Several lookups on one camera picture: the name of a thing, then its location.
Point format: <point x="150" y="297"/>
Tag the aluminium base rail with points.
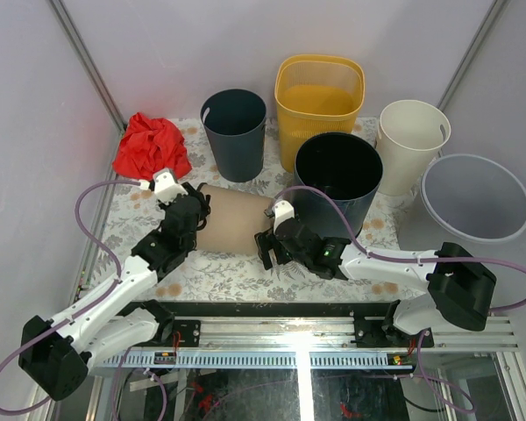
<point x="338" y="342"/>

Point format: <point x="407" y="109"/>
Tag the yellow mesh basket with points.
<point x="314" y="94"/>

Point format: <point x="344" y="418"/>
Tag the right aluminium frame post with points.
<point x="487" y="24"/>

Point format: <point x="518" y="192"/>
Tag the large dark navy bin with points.
<point x="344" y="167"/>

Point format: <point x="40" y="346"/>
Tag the translucent grey bin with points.
<point x="474" y="198"/>

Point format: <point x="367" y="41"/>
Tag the floral patterned table mat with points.
<point x="206" y="276"/>

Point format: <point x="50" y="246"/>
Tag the left aluminium frame post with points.
<point x="76" y="41"/>

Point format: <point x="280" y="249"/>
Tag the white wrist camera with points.
<point x="279" y="212"/>
<point x="164" y="186"/>

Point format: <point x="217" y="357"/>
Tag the beige bin with black rim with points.
<point x="234" y="220"/>

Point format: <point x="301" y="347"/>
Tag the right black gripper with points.
<point x="263" y="245"/>

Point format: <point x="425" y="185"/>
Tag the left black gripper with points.
<point x="192" y="192"/>

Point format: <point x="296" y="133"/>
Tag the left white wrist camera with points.
<point x="164" y="186"/>

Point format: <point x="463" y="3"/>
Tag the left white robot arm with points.
<point x="58" y="353"/>

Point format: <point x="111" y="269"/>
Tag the crumpled red cloth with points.
<point x="150" y="145"/>

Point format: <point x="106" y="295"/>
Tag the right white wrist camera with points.
<point x="279" y="212"/>

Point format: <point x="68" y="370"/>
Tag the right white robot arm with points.
<point x="453" y="291"/>

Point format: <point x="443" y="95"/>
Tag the slate blue tapered bin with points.
<point x="234" y="121"/>

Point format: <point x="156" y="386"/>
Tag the cream white bin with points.
<point x="410" y="133"/>

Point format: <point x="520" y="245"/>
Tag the aluminium frame post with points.
<point x="487" y="24"/>
<point x="76" y="41"/>

